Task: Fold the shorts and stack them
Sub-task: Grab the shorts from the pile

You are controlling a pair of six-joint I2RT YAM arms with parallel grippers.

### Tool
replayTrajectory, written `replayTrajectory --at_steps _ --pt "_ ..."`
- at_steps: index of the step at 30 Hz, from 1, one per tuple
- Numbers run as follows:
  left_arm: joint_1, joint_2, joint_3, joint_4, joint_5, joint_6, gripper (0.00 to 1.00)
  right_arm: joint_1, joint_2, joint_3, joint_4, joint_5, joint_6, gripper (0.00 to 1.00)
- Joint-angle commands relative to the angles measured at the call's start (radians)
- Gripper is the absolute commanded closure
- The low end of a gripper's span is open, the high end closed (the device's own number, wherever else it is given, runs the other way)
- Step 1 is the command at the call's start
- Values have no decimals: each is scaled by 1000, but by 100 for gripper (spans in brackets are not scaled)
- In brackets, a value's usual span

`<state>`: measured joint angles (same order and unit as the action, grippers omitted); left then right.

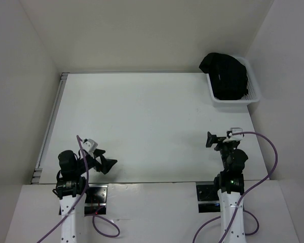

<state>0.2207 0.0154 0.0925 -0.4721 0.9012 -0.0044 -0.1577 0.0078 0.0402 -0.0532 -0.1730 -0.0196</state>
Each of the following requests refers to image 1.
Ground black shorts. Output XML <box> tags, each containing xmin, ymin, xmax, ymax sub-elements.
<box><xmin>199</xmin><ymin>53</ymin><xmax>249</xmax><ymax>100</ymax></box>

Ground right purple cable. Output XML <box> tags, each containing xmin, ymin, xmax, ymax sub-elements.
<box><xmin>193</xmin><ymin>131</ymin><xmax>279</xmax><ymax>243</ymax></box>

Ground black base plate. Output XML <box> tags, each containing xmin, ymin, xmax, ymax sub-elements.
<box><xmin>196</xmin><ymin>182</ymin><xmax>220</xmax><ymax>213</ymax></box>
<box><xmin>84</xmin><ymin>185</ymin><xmax>108</xmax><ymax>216</ymax></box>

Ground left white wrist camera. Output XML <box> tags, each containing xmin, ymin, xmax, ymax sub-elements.
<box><xmin>83</xmin><ymin>139</ymin><xmax>98</xmax><ymax>153</ymax></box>

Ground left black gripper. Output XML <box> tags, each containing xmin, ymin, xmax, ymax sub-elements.
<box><xmin>74</xmin><ymin>148</ymin><xmax>117</xmax><ymax>174</ymax></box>

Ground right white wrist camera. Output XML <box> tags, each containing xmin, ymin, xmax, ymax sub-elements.
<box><xmin>224</xmin><ymin>128</ymin><xmax>244</xmax><ymax>142</ymax></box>

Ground aluminium table edge rail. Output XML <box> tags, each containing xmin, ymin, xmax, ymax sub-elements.
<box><xmin>30</xmin><ymin>72</ymin><xmax>69</xmax><ymax>184</ymax></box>

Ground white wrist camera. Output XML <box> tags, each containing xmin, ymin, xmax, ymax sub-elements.
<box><xmin>83</xmin><ymin>139</ymin><xmax>98</xmax><ymax>153</ymax></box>
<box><xmin>224</xmin><ymin>128</ymin><xmax>244</xmax><ymax>142</ymax></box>

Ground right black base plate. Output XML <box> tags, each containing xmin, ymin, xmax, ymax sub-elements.
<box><xmin>196</xmin><ymin>182</ymin><xmax>220</xmax><ymax>213</ymax></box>

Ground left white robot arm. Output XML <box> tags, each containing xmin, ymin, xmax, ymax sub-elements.
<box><xmin>53</xmin><ymin>149</ymin><xmax>118</xmax><ymax>242</ymax></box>

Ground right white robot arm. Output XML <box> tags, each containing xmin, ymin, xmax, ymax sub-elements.
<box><xmin>206</xmin><ymin>128</ymin><xmax>248</xmax><ymax>242</ymax></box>

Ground white plastic basket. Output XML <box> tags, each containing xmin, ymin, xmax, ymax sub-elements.
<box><xmin>206</xmin><ymin>55</ymin><xmax>261</xmax><ymax>108</ymax></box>

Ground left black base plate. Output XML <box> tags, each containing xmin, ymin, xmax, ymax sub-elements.
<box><xmin>84</xmin><ymin>185</ymin><xmax>108</xmax><ymax>216</ymax></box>

